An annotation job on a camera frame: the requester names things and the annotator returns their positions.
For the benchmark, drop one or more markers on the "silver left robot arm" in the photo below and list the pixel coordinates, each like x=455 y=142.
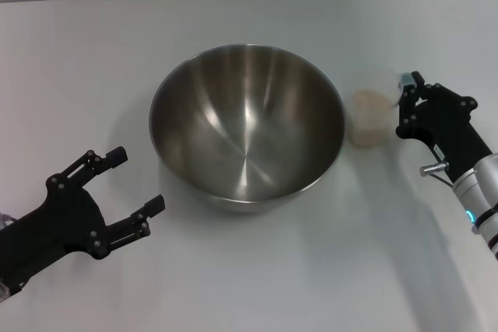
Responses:
x=4 y=292

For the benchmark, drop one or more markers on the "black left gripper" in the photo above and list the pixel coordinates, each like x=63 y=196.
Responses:
x=54 y=223

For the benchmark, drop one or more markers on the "stainless steel mixing bowl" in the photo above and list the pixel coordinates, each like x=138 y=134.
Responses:
x=249 y=122

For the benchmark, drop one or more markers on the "clear plastic measuring cup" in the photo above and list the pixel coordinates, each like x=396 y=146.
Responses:
x=369 y=130

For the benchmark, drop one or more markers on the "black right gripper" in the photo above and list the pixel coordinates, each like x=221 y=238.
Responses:
x=447 y=133

